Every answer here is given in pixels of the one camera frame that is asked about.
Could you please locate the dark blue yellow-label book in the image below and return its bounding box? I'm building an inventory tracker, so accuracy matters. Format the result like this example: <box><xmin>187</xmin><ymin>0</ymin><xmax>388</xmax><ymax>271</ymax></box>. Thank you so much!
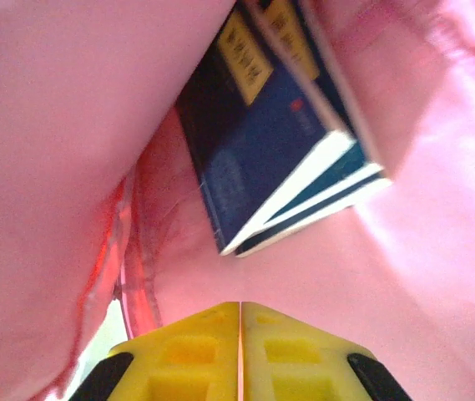
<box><xmin>176</xmin><ymin>8</ymin><xmax>357</xmax><ymax>256</ymax></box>
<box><xmin>236</xmin><ymin>0</ymin><xmax>393</xmax><ymax>258</ymax></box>

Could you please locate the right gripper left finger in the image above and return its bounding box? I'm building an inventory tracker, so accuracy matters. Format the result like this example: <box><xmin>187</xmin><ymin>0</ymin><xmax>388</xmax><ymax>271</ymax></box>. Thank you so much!
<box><xmin>68</xmin><ymin>301</ymin><xmax>242</xmax><ymax>401</ymax></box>

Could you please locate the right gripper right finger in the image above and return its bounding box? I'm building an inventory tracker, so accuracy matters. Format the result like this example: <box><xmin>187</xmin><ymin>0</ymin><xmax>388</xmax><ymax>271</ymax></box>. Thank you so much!
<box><xmin>240</xmin><ymin>301</ymin><xmax>413</xmax><ymax>401</ymax></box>

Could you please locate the pink school backpack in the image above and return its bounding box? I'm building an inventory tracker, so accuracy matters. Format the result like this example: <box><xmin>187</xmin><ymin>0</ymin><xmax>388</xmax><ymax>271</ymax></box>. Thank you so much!
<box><xmin>0</xmin><ymin>0</ymin><xmax>475</xmax><ymax>401</ymax></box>

